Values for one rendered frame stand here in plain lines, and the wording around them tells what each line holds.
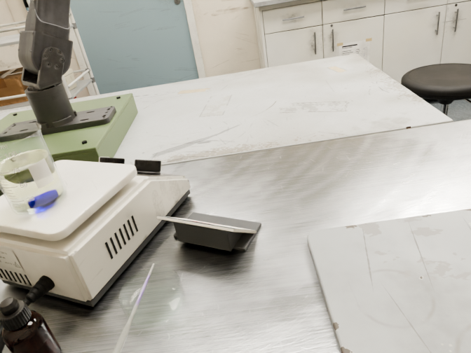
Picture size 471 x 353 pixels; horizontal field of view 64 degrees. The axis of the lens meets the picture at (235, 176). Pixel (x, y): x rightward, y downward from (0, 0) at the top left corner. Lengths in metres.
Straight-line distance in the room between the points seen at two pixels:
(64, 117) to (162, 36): 2.63
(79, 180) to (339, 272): 0.27
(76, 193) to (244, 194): 0.20
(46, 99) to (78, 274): 0.42
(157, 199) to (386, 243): 0.24
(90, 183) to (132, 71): 3.05
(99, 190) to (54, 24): 0.40
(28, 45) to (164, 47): 2.65
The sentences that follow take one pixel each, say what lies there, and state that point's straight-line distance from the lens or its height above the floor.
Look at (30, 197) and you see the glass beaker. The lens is 0.38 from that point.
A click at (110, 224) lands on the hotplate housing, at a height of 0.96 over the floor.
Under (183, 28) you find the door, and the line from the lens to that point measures 3.29.
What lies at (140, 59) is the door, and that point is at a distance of 3.39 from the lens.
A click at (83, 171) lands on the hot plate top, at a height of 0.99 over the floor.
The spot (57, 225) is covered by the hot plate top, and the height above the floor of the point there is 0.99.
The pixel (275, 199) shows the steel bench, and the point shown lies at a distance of 0.47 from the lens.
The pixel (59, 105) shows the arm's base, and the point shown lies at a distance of 0.73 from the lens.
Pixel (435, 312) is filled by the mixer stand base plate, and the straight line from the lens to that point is 0.34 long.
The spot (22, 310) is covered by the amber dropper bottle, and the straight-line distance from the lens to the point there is 0.34.
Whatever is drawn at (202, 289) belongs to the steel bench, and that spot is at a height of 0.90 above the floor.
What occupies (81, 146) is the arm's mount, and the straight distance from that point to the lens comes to 0.64.
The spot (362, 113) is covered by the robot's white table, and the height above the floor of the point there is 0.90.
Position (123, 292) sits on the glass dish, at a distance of 0.37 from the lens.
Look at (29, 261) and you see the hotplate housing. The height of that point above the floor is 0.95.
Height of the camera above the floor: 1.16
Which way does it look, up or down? 30 degrees down
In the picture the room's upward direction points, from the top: 10 degrees counter-clockwise
